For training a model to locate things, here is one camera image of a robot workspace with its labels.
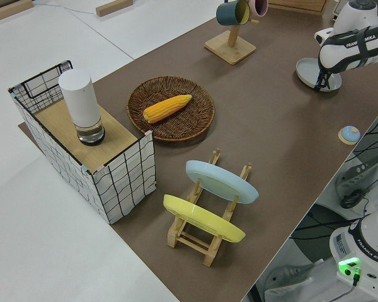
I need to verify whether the gray plate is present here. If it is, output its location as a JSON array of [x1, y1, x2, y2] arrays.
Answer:
[[295, 58, 343, 92]]

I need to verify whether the light blue plate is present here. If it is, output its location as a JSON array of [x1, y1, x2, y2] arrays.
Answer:
[[185, 160, 260, 204]]

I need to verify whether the yellow plate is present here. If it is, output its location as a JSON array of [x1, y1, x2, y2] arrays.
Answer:
[[163, 194, 247, 243]]

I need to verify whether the wooden plate rack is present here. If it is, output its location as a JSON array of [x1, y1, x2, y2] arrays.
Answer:
[[166, 148, 253, 267]]

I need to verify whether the blue bell with wooden base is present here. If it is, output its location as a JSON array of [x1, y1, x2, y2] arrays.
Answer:
[[338, 125, 362, 145]]

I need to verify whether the brown table mat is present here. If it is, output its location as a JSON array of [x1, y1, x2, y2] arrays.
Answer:
[[18, 9, 378, 302]]

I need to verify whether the white toaster oven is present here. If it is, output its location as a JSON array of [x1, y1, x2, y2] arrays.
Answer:
[[332, 0, 378, 23]]

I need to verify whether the large wooden box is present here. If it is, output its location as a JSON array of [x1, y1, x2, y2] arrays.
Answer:
[[267, 0, 330, 15]]

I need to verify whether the wooden mug tree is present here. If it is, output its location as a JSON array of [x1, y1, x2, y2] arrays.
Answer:
[[203, 18, 259, 66]]

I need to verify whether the pink mug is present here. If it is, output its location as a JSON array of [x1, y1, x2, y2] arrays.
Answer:
[[247, 0, 269, 18]]

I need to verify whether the dark blue mug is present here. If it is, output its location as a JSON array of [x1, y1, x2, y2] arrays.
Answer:
[[215, 0, 251, 26]]

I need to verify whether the brown wicker basket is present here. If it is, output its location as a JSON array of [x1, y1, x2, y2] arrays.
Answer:
[[126, 75, 215, 142]]

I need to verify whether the yellow corn cob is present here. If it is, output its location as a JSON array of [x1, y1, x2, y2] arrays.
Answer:
[[143, 94, 193, 124]]

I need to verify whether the wooden block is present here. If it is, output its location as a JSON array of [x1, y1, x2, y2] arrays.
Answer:
[[0, 0, 34, 22], [95, 0, 135, 17]]

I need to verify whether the grid pattern wooden shelf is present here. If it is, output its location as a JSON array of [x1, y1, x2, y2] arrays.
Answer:
[[8, 59, 158, 225]]

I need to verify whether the white cylinder with clear base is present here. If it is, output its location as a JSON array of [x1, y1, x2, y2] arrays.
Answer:
[[58, 69, 106, 146]]

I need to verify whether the thin gray cable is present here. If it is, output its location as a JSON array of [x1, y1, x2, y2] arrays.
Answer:
[[33, 0, 96, 15]]

